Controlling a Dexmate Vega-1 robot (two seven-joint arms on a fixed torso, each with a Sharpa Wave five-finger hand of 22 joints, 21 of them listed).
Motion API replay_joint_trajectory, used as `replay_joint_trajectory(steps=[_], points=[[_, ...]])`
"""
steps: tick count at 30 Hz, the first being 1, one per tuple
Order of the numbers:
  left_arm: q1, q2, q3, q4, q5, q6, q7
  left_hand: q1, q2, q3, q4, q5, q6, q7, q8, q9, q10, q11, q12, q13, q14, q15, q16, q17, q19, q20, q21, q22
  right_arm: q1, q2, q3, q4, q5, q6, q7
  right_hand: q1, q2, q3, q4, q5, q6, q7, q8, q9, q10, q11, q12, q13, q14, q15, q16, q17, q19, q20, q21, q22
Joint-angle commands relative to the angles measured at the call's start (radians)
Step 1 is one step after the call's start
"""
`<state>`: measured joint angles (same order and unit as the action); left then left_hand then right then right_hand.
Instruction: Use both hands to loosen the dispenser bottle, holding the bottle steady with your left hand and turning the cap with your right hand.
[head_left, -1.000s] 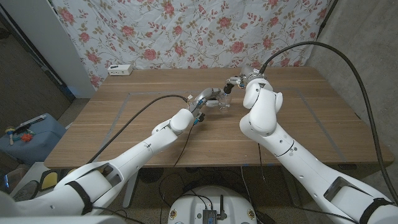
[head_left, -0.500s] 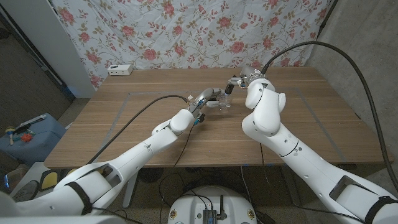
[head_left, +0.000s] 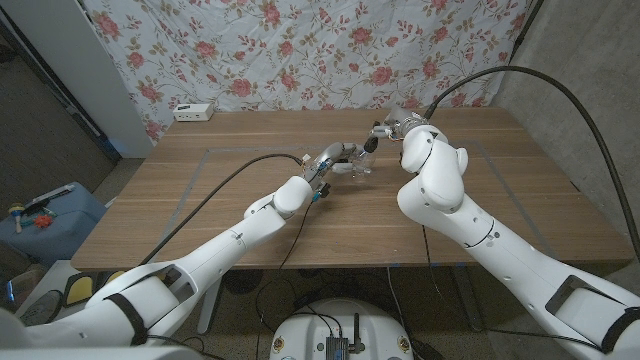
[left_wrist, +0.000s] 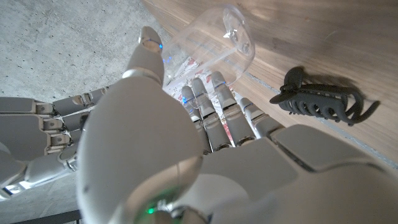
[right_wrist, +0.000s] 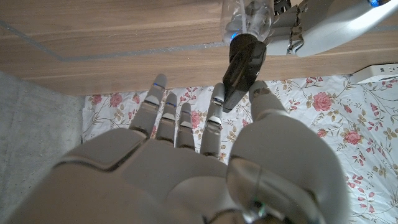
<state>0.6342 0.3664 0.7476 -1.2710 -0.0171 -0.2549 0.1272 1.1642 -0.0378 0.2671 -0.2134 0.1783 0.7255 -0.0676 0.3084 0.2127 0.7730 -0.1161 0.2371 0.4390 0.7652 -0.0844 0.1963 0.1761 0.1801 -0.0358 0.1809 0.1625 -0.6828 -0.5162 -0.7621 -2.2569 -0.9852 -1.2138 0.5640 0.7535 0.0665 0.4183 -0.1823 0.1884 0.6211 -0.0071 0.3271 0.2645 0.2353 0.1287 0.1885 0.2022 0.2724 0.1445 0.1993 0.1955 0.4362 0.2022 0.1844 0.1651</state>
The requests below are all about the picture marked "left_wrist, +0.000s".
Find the black hair claw clip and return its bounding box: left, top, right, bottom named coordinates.
left=269, top=65, right=381, bottom=127

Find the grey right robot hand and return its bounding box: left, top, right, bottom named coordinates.
left=0, top=85, right=110, bottom=200

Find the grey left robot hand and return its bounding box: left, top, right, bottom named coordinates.
left=76, top=26, right=398, bottom=224

